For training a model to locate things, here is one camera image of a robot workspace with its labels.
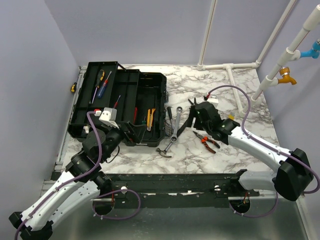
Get yellow brass faucet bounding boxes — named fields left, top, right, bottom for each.
left=278, top=67, right=297, bottom=85

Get long screwdriver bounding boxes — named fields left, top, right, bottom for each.
left=90, top=69, right=105, bottom=104

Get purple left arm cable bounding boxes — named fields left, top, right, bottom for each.
left=13, top=110, right=142, bottom=240

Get red test pen screwdriver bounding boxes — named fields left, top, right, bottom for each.
left=97, top=71, right=112, bottom=99

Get yellow black pruning shears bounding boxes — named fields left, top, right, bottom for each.
left=146, top=108, right=156, bottom=132

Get yellow black screwdriver at wall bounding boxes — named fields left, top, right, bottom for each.
left=70, top=82, right=77, bottom=93

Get black plastic toolbox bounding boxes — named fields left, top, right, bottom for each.
left=67, top=61, right=168, bottom=148

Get silver combination ratchet wrench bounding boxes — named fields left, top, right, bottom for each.
left=170, top=106, right=183, bottom=143

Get black pruner handle piece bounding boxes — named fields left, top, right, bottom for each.
left=177, top=120, right=190, bottom=138

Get blue pipe valve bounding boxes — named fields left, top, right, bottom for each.
left=300, top=38, right=320, bottom=59

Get black grey wire stripper pliers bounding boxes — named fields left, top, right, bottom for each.
left=186, top=98, right=198, bottom=128

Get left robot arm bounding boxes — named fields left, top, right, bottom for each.
left=9, top=127, right=137, bottom=240

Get small yellow tool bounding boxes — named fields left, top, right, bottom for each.
left=228, top=114, right=235, bottom=120

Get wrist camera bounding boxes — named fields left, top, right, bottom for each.
left=207, top=94, right=219, bottom=108
left=99, top=107, right=119, bottom=129

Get claw hammer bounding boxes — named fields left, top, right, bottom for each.
left=156, top=142, right=173, bottom=158

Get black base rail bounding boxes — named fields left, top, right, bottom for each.
left=92, top=171, right=259, bottom=211

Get orange black pliers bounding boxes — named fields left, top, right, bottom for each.
left=193, top=131, right=221, bottom=154

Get white pvc pipe frame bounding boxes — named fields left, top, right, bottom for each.
left=196, top=0, right=320, bottom=106

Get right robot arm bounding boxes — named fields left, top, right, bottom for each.
left=189, top=101, right=314, bottom=201

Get red black utility knife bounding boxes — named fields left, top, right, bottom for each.
left=133, top=107, right=138, bottom=125

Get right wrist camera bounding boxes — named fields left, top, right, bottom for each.
left=207, top=94, right=219, bottom=108

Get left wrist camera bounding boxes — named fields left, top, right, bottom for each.
left=99, top=107, right=119, bottom=129

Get green stubby screwdriver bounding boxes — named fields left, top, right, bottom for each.
left=141, top=117, right=147, bottom=125

